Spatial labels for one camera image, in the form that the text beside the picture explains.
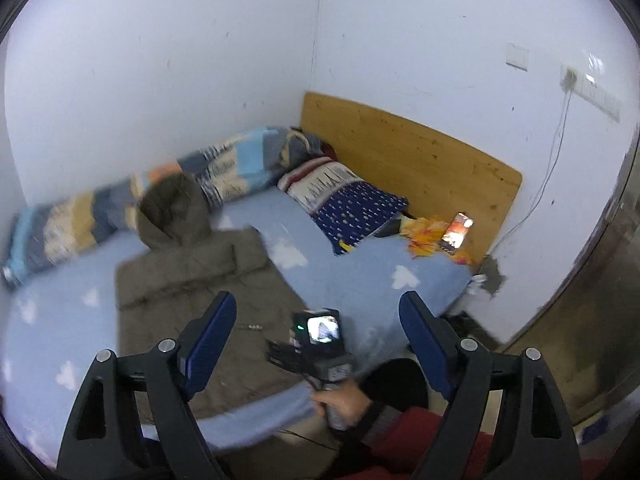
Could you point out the person's dark pants leg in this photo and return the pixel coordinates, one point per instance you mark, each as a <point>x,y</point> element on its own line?
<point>395,380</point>

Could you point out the patchwork cartoon blanket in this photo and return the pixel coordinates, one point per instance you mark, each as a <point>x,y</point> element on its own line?
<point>235,160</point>

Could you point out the blue star print pillow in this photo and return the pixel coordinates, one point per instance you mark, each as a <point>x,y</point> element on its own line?
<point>350,200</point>

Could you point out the dark red cloth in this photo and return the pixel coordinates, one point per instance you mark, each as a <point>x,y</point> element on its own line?
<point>328,151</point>

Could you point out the wooden headboard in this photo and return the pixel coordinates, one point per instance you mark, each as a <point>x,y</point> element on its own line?
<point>410,150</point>

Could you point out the person's right hand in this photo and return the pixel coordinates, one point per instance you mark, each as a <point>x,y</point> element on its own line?
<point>347,402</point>

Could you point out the light blue bed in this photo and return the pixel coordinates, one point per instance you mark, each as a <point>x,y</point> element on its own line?
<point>310,240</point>

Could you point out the olive down jacket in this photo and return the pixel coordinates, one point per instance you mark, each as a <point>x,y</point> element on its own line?
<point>190,270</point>

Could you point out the white wall power strip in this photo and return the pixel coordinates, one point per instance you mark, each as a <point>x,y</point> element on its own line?
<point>595,92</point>

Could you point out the white wall switch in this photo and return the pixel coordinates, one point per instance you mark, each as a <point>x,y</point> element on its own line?
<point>517,56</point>

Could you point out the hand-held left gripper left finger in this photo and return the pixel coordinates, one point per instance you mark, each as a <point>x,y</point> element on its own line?
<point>212,340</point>

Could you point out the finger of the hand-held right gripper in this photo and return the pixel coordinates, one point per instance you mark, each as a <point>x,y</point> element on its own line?
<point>282,357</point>

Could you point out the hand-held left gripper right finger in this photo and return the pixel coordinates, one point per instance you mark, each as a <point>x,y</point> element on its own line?
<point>425,340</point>

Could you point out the yellow orange scarf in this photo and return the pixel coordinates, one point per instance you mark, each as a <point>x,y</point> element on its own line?
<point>425,232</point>

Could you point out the smartphone with lit screen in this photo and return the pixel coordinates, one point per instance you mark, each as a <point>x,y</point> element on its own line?
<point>457,232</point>

